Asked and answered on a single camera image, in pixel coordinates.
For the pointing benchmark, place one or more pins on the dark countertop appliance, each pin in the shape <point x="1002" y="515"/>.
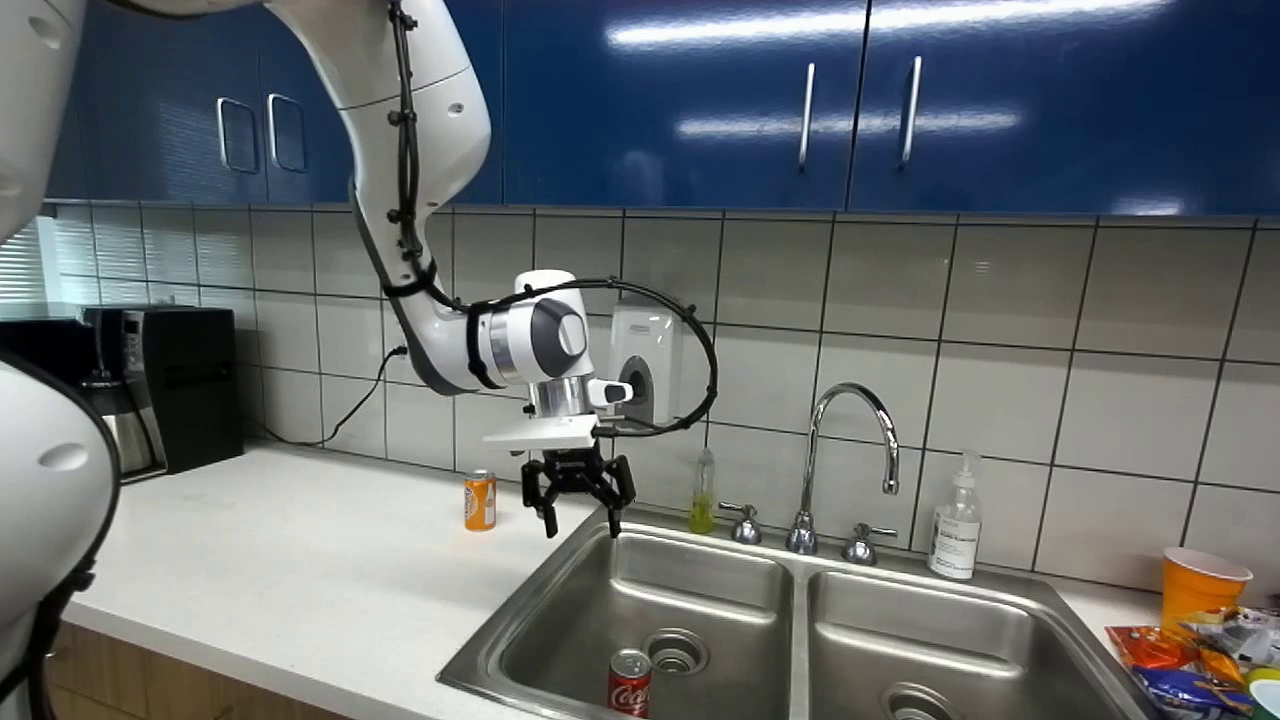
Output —
<point x="42" y="345"/>

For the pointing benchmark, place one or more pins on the stainless steel double sink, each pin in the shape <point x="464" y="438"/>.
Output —
<point x="744" y="602"/>

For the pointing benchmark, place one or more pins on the blue cabinet door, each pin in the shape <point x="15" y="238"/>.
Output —
<point x="283" y="190"/>
<point x="144" y="81"/>
<point x="695" y="81"/>
<point x="1094" y="104"/>

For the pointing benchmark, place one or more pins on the blue snack packet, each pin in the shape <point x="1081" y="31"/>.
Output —
<point x="1186" y="698"/>

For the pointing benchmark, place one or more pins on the chrome gooseneck faucet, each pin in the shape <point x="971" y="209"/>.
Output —
<point x="809" y="494"/>

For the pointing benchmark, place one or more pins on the clear pump soap bottle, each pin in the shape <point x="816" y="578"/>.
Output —
<point x="953" y="534"/>

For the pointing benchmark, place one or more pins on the black coffee maker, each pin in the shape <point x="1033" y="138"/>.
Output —
<point x="192" y="386"/>

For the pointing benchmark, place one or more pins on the silver snack packet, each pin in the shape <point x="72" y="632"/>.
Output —
<point x="1242" y="632"/>

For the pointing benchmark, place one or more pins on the orange soda can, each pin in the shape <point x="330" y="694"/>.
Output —
<point x="483" y="501"/>

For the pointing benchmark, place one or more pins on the steel coffee carafe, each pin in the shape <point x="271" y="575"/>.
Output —
<point x="134" y="433"/>

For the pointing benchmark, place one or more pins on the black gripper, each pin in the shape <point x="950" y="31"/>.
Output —
<point x="576" y="471"/>

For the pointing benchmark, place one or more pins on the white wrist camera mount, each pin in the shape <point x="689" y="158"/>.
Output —
<point x="540" y="433"/>

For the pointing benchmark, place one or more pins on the white wall soap dispenser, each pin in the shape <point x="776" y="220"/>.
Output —
<point x="653" y="345"/>

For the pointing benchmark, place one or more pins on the wooden base cabinet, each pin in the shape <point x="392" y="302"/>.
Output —
<point x="173" y="685"/>

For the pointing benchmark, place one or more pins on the orange plastic cup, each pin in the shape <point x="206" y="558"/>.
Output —
<point x="1202" y="594"/>

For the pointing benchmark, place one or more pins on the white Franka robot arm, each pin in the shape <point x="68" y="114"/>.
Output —
<point x="400" y="104"/>

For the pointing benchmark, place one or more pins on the red snack packet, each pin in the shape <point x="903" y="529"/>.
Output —
<point x="1146" y="648"/>

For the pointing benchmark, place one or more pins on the red cola can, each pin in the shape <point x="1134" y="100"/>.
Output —
<point x="630" y="685"/>

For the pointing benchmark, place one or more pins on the green dish soap bottle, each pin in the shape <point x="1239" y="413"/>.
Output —
<point x="700" y="505"/>

